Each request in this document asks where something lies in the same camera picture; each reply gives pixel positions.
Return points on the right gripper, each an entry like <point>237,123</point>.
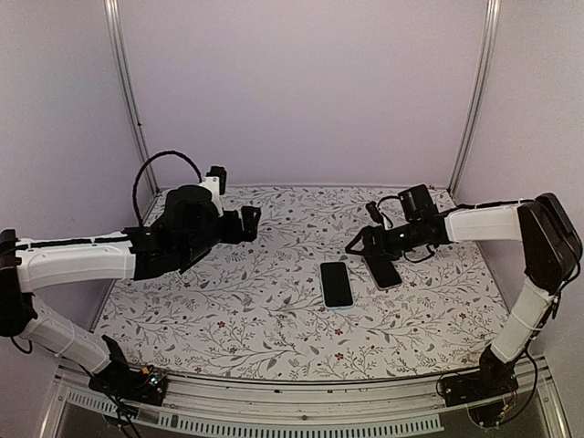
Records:
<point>370,233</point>

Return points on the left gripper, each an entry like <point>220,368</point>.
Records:
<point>234,234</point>

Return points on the black purple phone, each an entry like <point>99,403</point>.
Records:
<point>383,272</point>

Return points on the light blue phone case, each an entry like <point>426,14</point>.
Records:
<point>337,308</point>

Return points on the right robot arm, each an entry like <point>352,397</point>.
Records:
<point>552,252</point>

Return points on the floral table mat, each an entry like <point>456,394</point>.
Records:
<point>293,306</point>

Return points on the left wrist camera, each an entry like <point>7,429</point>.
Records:
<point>215,182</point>

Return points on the front aluminium rail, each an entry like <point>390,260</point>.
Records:
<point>207,406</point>

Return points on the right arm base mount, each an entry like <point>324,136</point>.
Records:
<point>459,388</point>

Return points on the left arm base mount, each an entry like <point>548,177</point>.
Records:
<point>147,385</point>

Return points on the left aluminium frame post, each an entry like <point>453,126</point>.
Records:
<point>113,20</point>

